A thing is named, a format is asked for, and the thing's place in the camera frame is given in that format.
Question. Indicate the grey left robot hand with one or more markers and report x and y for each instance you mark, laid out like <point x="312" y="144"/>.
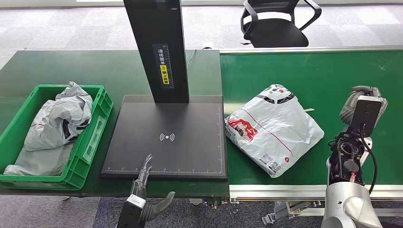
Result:
<point x="157" y="206"/>

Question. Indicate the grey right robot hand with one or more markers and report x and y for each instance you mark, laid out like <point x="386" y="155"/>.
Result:
<point x="346" y="110"/>

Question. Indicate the white package with red print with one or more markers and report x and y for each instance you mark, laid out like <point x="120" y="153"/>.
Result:
<point x="277" y="132"/>

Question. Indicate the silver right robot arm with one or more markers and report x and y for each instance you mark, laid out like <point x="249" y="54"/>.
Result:
<point x="346" y="201"/>

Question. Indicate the green conveyor belt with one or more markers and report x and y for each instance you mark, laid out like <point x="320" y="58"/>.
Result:
<point x="330" y="75"/>

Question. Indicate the black inbound scanner machine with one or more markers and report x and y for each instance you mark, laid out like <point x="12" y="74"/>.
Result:
<point x="176" y="151"/>

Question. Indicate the flat grey plastic package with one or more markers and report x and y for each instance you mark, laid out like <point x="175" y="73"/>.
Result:
<point x="41" y="163"/>

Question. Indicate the crumpled grey plastic package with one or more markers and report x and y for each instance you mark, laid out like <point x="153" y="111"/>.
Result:
<point x="66" y="116"/>

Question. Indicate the green plastic crate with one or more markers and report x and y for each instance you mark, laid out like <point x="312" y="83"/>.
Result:
<point x="80" y="163"/>

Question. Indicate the black office chair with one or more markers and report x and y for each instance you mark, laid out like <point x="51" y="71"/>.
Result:
<point x="275" y="31"/>

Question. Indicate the dark green table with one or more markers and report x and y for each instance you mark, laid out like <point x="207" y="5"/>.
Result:
<point x="94" y="69"/>

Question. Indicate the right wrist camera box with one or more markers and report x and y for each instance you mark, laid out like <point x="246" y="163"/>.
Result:
<point x="365" y="114"/>

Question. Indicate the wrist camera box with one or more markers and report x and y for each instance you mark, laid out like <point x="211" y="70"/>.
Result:
<point x="130" y="214"/>
<point x="365" y="114"/>

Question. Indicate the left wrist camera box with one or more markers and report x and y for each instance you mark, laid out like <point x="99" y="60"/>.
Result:
<point x="130" y="214"/>

